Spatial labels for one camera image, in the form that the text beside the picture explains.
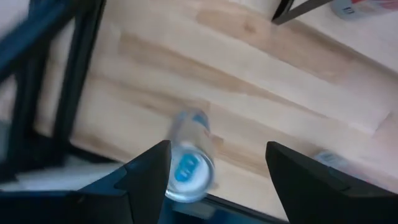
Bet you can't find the blue silver Red Bull can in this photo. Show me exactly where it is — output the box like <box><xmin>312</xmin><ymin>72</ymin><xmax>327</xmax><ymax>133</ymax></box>
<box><xmin>164</xmin><ymin>107</ymin><xmax>217</xmax><ymax>203</ymax></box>
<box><xmin>330</xmin><ymin>0</ymin><xmax>398</xmax><ymax>21</ymax></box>

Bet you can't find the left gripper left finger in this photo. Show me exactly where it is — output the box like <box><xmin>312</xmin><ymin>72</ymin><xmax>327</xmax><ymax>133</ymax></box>
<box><xmin>77</xmin><ymin>139</ymin><xmax>173</xmax><ymax>224</ymax></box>

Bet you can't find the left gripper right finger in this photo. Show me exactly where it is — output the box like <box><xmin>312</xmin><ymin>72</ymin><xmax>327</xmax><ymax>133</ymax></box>
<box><xmin>266</xmin><ymin>141</ymin><xmax>398</xmax><ymax>224</ymax></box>

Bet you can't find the black aluminium table frame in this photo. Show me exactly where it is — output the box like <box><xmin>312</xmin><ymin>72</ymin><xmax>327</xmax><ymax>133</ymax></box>
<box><xmin>0</xmin><ymin>0</ymin><xmax>290</xmax><ymax>224</ymax></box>

